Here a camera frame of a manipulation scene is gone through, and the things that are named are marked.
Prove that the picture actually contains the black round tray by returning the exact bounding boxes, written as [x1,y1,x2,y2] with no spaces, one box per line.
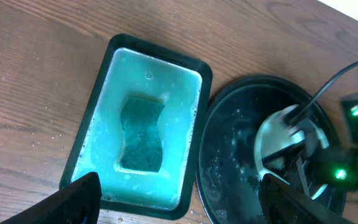
[196,74,347,224]

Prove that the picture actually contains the mint plate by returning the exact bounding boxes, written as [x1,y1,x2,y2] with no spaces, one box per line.
[254,104,331,200]

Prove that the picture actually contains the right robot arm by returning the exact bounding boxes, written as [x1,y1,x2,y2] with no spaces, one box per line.
[255,93,358,198]

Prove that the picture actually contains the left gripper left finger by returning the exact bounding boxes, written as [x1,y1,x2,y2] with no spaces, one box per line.
[1,172,102,224]

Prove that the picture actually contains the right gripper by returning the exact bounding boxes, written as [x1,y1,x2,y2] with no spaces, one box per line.
[264,119,322,196]

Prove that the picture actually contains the green yellow sponge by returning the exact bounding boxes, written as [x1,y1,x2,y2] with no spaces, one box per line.
[120,97,165,172]

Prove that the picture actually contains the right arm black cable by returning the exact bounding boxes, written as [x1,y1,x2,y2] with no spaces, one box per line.
[286,55,358,125]

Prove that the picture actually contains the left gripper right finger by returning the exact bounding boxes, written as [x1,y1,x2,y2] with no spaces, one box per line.
[259,174,353,224]

